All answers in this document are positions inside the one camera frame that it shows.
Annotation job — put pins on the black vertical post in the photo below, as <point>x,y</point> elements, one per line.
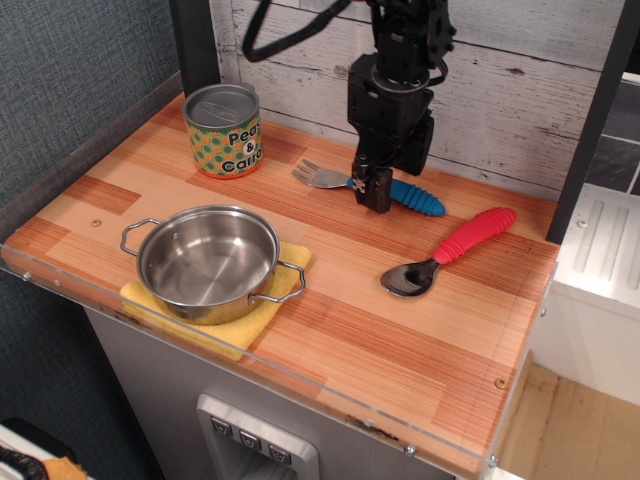
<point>611,75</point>
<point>195,44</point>

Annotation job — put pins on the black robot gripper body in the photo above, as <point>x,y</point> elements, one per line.
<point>383,113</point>

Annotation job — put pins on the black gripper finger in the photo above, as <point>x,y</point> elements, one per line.
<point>372,185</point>
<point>413,154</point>

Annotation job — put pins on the black left vertical post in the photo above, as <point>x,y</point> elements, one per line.
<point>195,44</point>

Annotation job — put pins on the yellow cloth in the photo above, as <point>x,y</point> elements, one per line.
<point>230,339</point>

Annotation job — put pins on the clear acrylic edge guard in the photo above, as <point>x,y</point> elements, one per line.
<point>433,371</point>

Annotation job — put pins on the stainless steel pot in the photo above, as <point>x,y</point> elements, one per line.
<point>209,264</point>

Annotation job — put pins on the red handled metal spoon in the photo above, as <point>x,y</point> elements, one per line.
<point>415,279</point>

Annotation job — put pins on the orange object bottom left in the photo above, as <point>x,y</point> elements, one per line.
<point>64,469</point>

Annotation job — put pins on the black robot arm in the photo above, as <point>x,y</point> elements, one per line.
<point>411,39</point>

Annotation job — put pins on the grey toy fridge cabinet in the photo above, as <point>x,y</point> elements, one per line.
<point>162,381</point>

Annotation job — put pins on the blue handled metal fork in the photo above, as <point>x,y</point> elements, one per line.
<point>402,192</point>

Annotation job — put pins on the black right vertical post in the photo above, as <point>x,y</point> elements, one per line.
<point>611,75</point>

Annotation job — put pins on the white toy sink unit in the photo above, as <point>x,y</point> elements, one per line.
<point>588,326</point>

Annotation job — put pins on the silver dispenser panel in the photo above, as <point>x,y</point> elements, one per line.
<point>242,446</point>

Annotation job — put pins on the peas and carrots can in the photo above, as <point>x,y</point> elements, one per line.
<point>224,126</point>

